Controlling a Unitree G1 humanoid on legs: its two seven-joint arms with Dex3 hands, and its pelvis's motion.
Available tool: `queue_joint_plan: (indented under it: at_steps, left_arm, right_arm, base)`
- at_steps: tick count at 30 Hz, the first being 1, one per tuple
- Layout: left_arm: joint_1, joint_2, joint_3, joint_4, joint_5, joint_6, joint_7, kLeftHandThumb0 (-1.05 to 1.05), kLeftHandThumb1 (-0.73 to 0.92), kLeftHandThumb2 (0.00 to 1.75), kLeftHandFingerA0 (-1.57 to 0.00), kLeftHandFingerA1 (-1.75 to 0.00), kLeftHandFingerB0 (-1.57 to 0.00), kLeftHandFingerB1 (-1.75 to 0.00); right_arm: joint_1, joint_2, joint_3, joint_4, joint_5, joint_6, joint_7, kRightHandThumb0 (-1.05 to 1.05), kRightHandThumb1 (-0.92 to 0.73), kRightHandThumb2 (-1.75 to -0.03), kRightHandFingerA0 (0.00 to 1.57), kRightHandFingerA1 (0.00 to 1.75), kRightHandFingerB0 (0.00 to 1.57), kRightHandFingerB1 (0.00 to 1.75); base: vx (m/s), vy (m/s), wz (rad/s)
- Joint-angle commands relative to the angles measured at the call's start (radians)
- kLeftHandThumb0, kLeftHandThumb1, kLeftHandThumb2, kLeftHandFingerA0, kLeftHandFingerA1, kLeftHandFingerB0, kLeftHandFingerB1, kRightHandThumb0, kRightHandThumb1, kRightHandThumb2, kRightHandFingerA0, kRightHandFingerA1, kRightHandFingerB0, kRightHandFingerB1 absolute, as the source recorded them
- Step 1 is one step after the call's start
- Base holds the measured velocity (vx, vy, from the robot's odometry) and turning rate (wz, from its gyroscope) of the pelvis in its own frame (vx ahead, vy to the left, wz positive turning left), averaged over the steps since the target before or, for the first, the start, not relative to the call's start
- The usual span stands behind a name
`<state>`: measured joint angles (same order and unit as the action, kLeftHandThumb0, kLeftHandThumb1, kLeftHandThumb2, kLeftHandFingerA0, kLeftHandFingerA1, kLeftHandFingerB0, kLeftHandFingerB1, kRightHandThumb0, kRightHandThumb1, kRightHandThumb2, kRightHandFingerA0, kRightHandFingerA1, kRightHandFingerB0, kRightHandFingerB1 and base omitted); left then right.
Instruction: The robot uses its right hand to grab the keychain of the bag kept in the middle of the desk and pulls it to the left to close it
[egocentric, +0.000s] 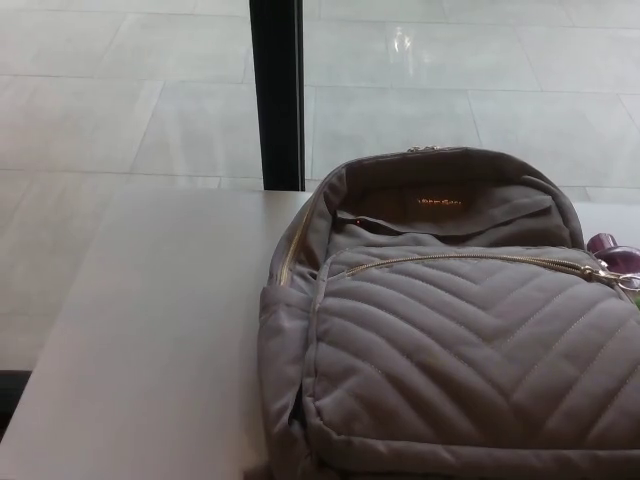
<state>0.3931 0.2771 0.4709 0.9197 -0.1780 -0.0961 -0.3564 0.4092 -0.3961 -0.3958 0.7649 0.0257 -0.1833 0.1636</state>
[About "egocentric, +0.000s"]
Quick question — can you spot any grey quilted backpack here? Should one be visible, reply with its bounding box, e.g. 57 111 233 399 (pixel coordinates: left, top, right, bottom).
255 144 640 480

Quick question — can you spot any black window frame post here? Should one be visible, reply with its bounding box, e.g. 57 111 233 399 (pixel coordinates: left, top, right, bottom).
248 0 306 192

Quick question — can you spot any black window frame base rail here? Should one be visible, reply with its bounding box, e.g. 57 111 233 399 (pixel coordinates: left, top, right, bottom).
0 368 35 444

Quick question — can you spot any purple water bottle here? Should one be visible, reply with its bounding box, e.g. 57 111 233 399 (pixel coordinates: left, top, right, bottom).
585 232 640 274

